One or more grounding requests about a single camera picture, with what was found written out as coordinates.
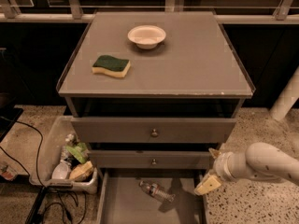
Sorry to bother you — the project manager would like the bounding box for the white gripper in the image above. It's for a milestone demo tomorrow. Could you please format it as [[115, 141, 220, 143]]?
[[194, 148, 243, 196]]

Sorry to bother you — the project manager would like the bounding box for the clear plastic water bottle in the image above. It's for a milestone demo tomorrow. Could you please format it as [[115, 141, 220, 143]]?
[[139, 181, 176, 203]]

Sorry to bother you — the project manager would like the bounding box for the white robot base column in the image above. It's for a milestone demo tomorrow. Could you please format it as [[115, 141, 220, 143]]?
[[270, 67, 299, 121]]

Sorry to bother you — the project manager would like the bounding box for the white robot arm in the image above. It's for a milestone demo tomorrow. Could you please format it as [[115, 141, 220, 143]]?
[[194, 142, 299, 196]]

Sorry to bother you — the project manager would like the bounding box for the grey drawer cabinet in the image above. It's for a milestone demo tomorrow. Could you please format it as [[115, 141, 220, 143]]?
[[55, 10, 256, 224]]

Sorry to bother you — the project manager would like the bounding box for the grey bottom drawer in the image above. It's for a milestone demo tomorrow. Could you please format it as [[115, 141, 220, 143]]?
[[96, 169, 209, 224]]

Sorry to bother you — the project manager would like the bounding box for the grey drawer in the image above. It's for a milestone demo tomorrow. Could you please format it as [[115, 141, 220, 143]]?
[[96, 169, 209, 224], [71, 117, 236, 143], [89, 150, 213, 169]]

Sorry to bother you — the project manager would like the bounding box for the grey middle drawer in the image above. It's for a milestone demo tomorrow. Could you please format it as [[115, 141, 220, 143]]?
[[89, 150, 213, 169]]

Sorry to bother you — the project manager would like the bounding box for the grey top drawer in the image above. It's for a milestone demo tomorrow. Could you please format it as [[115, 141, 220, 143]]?
[[71, 117, 236, 143]]

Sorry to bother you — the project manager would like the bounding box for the yellow sponge in bin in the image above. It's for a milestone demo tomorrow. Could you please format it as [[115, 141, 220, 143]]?
[[69, 161, 93, 182]]

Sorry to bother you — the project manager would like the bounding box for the green packet in bin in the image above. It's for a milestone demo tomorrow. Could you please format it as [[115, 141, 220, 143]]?
[[66, 142, 88, 164]]

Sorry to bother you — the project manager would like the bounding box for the green yellow sponge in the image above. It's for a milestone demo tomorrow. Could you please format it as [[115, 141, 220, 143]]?
[[92, 55, 131, 78]]

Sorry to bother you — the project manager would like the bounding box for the white bowl in bin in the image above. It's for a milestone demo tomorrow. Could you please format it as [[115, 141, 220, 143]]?
[[51, 162, 71, 179]]

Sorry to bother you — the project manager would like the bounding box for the clear plastic storage bin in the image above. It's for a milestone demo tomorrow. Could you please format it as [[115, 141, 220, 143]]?
[[29, 116, 98, 194]]

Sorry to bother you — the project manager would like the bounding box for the small cup on floor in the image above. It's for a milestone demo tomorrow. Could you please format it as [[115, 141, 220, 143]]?
[[0, 161, 18, 181]]

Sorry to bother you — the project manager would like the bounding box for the metal window railing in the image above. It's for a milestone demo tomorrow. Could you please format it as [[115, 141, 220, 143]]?
[[0, 0, 299, 24]]

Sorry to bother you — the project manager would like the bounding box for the black cable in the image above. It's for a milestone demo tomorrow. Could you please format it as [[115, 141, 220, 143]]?
[[0, 115, 89, 224]]

